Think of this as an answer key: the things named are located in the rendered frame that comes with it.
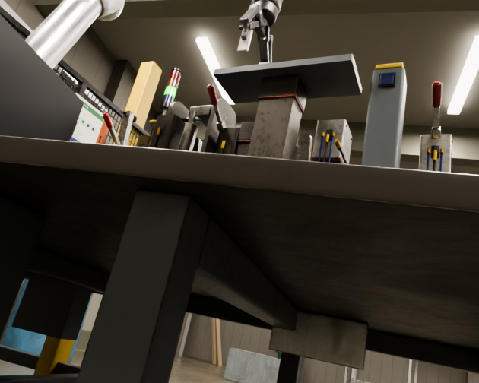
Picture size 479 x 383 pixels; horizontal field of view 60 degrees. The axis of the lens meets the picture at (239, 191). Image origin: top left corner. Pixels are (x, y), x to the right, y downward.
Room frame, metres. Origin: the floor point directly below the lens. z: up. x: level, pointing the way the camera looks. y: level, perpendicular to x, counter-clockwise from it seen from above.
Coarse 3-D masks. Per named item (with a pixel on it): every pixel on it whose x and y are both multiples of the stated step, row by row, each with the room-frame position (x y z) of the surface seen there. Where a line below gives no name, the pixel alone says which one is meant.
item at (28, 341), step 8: (24, 280) 4.05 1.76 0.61; (24, 288) 3.96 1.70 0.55; (16, 304) 4.00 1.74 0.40; (88, 304) 4.19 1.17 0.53; (16, 312) 3.93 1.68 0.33; (8, 328) 3.97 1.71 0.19; (16, 328) 3.90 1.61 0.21; (80, 328) 4.17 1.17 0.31; (8, 336) 3.93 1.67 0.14; (16, 336) 3.89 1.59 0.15; (24, 336) 3.87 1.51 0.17; (32, 336) 3.87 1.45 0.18; (40, 336) 3.88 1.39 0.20; (8, 344) 3.91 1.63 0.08; (16, 344) 3.88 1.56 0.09; (24, 344) 3.87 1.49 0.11; (32, 344) 3.87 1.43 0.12; (40, 344) 3.89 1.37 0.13; (32, 352) 3.87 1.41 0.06; (40, 352) 3.89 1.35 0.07; (72, 352) 4.17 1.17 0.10
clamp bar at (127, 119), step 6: (126, 114) 1.40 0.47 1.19; (132, 114) 1.41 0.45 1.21; (126, 120) 1.41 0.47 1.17; (132, 120) 1.42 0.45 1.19; (120, 126) 1.42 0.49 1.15; (126, 126) 1.41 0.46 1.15; (120, 132) 1.42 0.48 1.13; (126, 132) 1.41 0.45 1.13; (120, 138) 1.42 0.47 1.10; (126, 138) 1.42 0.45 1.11; (126, 144) 1.43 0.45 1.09
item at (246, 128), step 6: (246, 126) 1.08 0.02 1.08; (252, 126) 1.07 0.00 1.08; (240, 132) 1.09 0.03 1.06; (246, 132) 1.08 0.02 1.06; (240, 138) 1.09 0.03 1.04; (246, 138) 1.08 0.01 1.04; (240, 144) 1.09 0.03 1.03; (246, 144) 1.08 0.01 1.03; (240, 150) 1.09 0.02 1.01; (246, 150) 1.08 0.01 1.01
